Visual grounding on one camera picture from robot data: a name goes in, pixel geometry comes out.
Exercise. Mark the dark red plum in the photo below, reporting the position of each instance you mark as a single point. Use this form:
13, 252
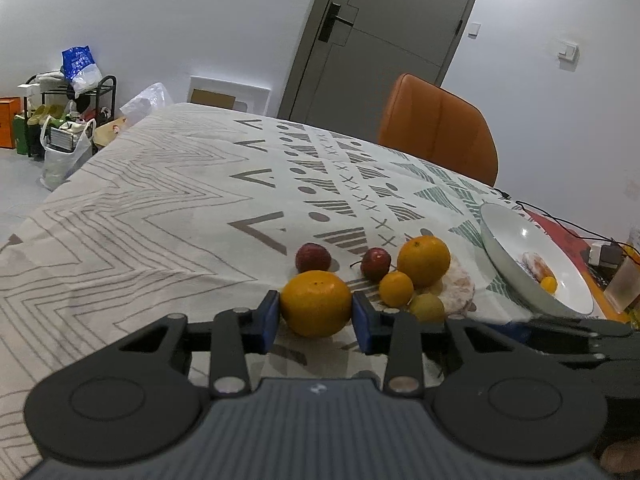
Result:
313, 258

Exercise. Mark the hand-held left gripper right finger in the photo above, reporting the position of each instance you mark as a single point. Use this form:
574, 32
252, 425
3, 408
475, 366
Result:
362, 325

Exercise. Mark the white light switch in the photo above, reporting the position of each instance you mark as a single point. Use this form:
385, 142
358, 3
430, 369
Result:
568, 51

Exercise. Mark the orange leather chair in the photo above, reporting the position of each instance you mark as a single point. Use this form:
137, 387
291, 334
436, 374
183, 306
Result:
435, 120

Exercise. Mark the large orange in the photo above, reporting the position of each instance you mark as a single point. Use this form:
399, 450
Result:
316, 303
423, 261

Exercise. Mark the yellow-green round fruit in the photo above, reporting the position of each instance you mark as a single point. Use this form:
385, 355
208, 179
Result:
426, 308

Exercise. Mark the brown cardboard sheet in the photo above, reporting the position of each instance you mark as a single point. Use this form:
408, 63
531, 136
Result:
212, 98

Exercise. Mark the white plastic bag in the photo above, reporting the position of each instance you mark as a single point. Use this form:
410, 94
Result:
62, 165

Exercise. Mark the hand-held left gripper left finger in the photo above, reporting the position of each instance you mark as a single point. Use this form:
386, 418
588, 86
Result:
269, 320

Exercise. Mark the white plate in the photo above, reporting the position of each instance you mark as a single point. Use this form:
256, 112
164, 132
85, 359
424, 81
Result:
520, 235

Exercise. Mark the small red apple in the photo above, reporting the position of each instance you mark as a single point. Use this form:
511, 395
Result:
375, 265

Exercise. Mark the black shoe rack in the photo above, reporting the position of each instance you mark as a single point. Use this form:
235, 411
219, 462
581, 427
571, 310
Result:
107, 92

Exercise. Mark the clear plastic bag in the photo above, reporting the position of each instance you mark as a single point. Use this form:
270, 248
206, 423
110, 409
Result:
147, 102

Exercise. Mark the white wall panel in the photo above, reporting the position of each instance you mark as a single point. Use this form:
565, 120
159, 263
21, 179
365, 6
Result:
225, 84

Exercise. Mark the orange box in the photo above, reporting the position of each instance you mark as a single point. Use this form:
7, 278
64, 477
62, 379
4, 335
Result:
7, 122

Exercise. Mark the grey door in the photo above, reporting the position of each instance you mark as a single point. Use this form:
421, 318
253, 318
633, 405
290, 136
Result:
390, 20

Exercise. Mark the patterned white tablecloth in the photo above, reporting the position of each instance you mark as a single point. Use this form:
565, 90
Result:
150, 210

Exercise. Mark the translucent plastic container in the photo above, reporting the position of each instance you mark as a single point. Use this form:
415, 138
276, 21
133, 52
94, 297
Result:
622, 285

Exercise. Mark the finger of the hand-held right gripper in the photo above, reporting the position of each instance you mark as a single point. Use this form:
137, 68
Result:
575, 327

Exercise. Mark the cardboard box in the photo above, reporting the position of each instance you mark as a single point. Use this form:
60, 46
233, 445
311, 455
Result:
111, 132

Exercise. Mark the blue plastic bag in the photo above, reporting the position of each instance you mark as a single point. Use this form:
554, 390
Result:
77, 62

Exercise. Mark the white charger adapter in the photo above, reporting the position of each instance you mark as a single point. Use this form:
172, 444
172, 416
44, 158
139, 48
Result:
605, 254

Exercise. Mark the small orange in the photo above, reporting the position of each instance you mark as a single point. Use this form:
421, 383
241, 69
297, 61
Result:
396, 288
549, 285

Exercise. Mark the small white wall switch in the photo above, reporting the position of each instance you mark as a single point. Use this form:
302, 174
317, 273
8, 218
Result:
474, 29

